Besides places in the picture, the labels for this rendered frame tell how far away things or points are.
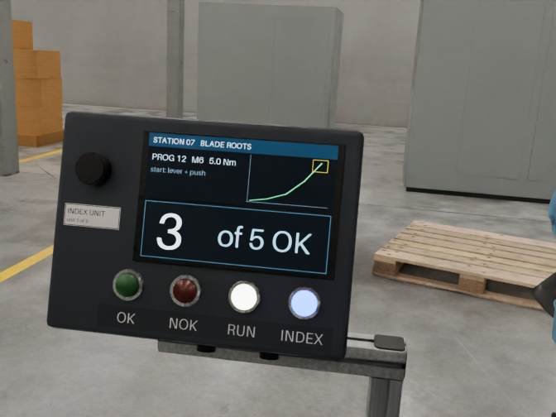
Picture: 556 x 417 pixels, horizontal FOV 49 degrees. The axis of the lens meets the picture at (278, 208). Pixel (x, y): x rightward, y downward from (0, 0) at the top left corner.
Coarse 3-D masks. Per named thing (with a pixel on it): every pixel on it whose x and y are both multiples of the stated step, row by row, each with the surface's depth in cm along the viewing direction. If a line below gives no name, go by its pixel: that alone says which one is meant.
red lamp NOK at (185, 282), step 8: (176, 280) 51; (184, 280) 50; (192, 280) 50; (176, 288) 50; (184, 288) 50; (192, 288) 50; (200, 288) 50; (176, 296) 50; (184, 296) 50; (192, 296) 50; (184, 304) 50; (192, 304) 50
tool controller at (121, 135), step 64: (128, 128) 52; (192, 128) 51; (256, 128) 50; (320, 128) 50; (64, 192) 52; (128, 192) 52; (192, 192) 51; (256, 192) 50; (320, 192) 49; (64, 256) 52; (128, 256) 51; (256, 256) 50; (320, 256) 49; (64, 320) 52; (128, 320) 51; (192, 320) 51; (256, 320) 50; (320, 320) 49
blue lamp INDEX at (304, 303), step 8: (304, 288) 49; (296, 296) 49; (304, 296) 49; (312, 296) 49; (288, 304) 50; (296, 304) 49; (304, 304) 49; (312, 304) 49; (320, 304) 49; (296, 312) 49; (304, 312) 49; (312, 312) 49
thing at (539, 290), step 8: (544, 280) 99; (552, 280) 98; (536, 288) 99; (544, 288) 98; (552, 288) 97; (536, 296) 98; (544, 296) 97; (552, 296) 96; (544, 304) 96; (552, 304) 95; (552, 312) 95
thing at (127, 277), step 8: (120, 272) 51; (128, 272) 51; (136, 272) 51; (120, 280) 51; (128, 280) 51; (136, 280) 51; (120, 288) 51; (128, 288) 50; (136, 288) 51; (120, 296) 51; (128, 296) 51; (136, 296) 51
